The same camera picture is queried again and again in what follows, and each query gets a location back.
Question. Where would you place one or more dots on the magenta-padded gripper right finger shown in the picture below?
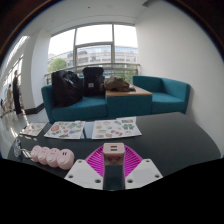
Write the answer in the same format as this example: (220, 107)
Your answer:
(143, 173)

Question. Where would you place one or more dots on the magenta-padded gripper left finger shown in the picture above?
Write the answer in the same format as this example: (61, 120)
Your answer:
(83, 173)

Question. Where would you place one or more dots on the pink charger block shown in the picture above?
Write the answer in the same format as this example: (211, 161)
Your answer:
(113, 155)

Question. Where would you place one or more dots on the pink power strip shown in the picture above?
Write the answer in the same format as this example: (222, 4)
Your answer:
(53, 157)

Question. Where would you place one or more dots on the blue-grey paper sheet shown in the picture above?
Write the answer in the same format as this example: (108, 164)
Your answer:
(88, 129)

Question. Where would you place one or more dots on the colourful sticker sheet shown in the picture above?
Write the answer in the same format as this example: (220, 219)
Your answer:
(65, 129)

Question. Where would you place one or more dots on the large sticker sheet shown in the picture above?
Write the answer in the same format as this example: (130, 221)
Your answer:
(115, 128)

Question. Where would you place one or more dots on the teal sofa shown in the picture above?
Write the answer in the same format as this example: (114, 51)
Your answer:
(86, 108)

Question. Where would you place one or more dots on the small sticker sheet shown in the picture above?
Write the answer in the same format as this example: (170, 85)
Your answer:
(33, 128)

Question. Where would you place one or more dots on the wooden sofa table top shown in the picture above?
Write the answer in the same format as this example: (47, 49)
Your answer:
(128, 91)

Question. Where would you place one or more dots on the black plastic bag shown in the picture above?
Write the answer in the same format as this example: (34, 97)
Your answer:
(66, 88)

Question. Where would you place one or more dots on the black backpack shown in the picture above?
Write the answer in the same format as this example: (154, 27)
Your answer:
(92, 81)

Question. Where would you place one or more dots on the brown jacket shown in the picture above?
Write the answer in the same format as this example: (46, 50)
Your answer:
(116, 84)

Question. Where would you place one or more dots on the person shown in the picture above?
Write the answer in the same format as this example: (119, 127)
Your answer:
(16, 93)

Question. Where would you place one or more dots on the metal window railing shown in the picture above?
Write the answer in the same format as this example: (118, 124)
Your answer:
(110, 66)

